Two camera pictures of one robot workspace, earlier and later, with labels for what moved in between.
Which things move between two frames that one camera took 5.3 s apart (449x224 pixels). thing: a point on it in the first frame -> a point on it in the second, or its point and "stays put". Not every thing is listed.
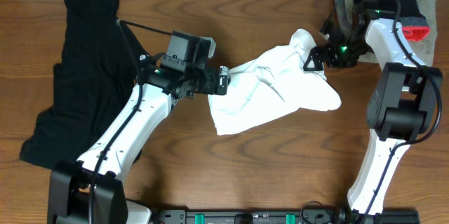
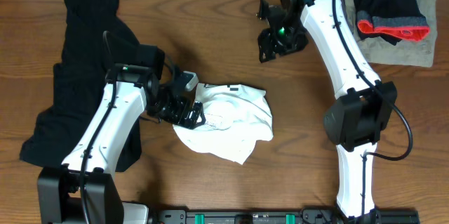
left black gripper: [210, 86] -> [178, 116]
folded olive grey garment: [354, 27] stays put
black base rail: [285, 216] stays put
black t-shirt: [95, 82] stays put
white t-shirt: [276, 83] -> [238, 119]
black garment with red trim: [382, 1] stays put
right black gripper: [330, 59] -> [267, 43]
